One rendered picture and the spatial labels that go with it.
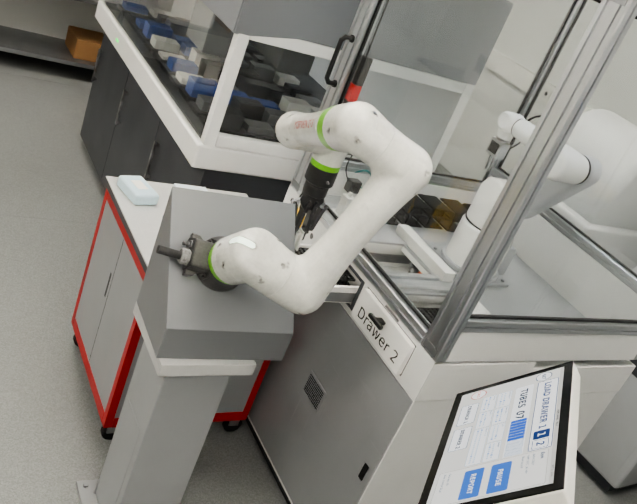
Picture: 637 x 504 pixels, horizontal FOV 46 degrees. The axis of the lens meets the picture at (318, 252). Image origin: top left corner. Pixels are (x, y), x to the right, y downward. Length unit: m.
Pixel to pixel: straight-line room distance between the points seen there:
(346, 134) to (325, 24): 1.31
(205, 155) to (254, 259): 1.28
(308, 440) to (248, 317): 0.74
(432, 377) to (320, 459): 0.61
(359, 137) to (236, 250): 0.40
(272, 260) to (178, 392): 0.53
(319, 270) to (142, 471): 0.86
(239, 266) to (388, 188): 0.40
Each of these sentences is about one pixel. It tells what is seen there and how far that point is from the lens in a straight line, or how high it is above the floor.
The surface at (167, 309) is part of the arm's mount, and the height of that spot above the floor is 0.90.
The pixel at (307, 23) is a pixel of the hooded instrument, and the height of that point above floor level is 1.47.
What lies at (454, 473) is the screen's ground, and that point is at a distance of 1.68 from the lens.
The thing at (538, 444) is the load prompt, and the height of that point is 1.15.
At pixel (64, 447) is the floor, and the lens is 2.82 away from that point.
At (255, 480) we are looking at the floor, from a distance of 2.92.
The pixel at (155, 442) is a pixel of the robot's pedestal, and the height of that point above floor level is 0.44.
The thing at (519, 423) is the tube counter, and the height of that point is 1.11.
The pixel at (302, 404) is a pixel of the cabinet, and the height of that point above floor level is 0.38.
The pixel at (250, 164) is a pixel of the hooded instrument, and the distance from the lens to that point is 3.13.
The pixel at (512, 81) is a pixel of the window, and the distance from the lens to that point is 2.05.
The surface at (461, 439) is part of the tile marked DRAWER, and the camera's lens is 1.79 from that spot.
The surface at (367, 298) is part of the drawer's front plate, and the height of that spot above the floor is 0.91.
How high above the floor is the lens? 1.98
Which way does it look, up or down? 25 degrees down
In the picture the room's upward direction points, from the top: 23 degrees clockwise
